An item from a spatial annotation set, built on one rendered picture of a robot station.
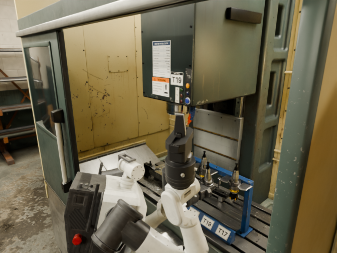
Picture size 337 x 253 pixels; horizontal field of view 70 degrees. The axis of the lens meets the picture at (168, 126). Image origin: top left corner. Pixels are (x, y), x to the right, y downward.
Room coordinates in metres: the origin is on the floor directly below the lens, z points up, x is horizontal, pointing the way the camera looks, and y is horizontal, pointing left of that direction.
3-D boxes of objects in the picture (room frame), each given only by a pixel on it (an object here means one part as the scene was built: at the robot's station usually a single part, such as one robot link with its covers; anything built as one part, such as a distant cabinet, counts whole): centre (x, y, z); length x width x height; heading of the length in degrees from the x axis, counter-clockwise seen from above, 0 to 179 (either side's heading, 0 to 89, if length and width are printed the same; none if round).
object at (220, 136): (1.93, -0.40, 1.16); 0.48 x 0.05 x 0.51; 41
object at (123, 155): (0.92, 0.17, 1.43); 0.09 x 0.06 x 0.08; 41
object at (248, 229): (1.15, -0.44, 1.05); 0.10 x 0.05 x 0.30; 131
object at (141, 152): (2.13, 0.38, 0.75); 0.89 x 0.67 x 0.26; 131
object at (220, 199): (1.52, -0.31, 0.93); 0.26 x 0.05 x 0.06; 46
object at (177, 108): (1.63, -0.06, 1.55); 0.16 x 0.16 x 0.12
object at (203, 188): (1.10, -0.14, 1.19); 0.13 x 0.12 x 0.10; 42
